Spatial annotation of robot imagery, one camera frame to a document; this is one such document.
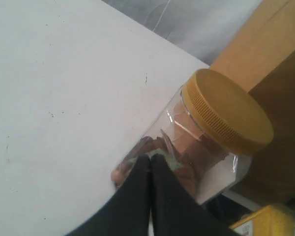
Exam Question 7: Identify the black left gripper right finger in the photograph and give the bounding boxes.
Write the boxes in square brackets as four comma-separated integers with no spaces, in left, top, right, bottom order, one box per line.
[150,154,238,236]

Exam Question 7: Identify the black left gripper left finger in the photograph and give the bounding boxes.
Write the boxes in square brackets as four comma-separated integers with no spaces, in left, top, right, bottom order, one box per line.
[68,154,151,236]

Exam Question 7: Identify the clear jar yellow lid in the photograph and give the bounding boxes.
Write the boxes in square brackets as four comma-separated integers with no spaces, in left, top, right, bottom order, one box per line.
[111,69,274,204]

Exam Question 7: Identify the yellow grain package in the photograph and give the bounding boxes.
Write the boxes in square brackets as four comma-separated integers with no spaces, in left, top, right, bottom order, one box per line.
[230,205,295,236]

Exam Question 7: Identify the brown paper bag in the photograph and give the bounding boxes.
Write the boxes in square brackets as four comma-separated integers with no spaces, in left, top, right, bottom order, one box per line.
[211,0,295,205]

